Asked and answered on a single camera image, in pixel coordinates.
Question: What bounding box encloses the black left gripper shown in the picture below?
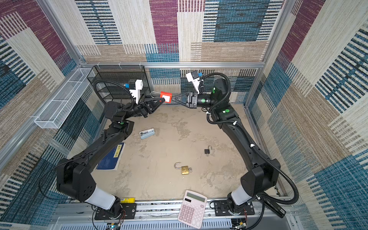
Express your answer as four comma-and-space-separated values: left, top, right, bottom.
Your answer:
122, 96, 163, 123

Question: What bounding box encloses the blue and white stapler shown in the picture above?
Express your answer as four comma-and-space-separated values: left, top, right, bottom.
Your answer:
140, 128, 155, 140

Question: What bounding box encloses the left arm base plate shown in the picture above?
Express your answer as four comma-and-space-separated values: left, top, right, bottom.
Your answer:
94, 203, 137, 220

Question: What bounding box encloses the small black padlock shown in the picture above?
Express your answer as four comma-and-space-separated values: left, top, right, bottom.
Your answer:
204, 146, 212, 156

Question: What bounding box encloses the red padlock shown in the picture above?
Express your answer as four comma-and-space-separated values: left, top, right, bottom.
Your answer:
150, 91, 173, 104

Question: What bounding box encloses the brass padlock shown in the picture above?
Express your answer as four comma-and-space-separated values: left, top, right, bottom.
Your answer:
174, 162, 192, 175

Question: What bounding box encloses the yellow label block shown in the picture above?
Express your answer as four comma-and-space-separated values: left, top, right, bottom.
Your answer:
120, 197, 135, 204

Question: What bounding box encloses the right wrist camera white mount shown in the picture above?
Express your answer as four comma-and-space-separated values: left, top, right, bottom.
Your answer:
186, 71, 203, 93

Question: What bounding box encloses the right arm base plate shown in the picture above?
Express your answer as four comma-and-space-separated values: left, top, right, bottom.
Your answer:
209, 200, 255, 216

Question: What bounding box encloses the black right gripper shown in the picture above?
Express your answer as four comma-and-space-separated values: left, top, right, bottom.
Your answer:
172, 91, 218, 110

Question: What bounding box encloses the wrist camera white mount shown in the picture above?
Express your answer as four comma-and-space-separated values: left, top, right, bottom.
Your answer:
125, 79, 143, 104
186, 71, 203, 93

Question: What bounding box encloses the blue book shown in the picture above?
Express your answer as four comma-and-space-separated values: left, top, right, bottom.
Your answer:
96, 142, 125, 171

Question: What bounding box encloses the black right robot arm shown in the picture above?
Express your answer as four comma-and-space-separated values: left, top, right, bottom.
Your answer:
172, 71, 299, 218

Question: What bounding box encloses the pink calculator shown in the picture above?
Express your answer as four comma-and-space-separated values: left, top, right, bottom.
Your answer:
178, 190, 207, 229

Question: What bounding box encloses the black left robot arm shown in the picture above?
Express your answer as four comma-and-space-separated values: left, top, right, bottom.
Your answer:
45, 79, 165, 214

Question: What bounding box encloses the black wire mesh shelf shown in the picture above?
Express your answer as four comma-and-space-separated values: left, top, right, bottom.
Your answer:
87, 65, 151, 111

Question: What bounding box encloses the white wire mesh basket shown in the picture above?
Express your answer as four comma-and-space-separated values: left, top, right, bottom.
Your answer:
34, 68, 91, 129

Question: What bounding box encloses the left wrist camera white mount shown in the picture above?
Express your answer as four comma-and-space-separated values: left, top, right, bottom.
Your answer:
125, 79, 143, 104

